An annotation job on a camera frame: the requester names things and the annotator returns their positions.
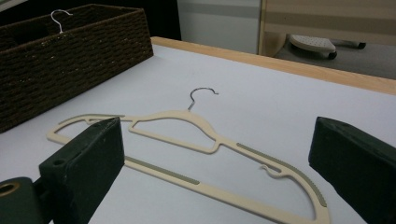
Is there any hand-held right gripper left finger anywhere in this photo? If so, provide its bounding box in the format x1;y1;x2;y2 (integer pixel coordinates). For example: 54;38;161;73
38;116;126;224

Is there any brown woven basket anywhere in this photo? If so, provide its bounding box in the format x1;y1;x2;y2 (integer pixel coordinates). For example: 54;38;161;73
0;3;155;134

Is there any light wooden desk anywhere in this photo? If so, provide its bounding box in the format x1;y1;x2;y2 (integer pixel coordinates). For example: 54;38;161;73
257;0;396;59

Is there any white cabinet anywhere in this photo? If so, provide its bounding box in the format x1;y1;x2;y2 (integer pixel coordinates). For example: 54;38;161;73
176;0;263;56

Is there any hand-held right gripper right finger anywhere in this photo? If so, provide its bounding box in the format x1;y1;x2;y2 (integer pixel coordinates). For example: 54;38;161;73
307;116;396;224

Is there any beige clothes hanger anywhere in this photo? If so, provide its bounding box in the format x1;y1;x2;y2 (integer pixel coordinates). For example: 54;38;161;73
46;86;332;224
49;8;75;35

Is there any white table sheet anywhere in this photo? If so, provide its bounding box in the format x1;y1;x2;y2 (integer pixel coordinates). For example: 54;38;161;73
0;43;396;224

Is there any wheeled chair base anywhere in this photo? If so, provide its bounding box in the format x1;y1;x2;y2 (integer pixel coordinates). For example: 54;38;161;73
287;34;367;61

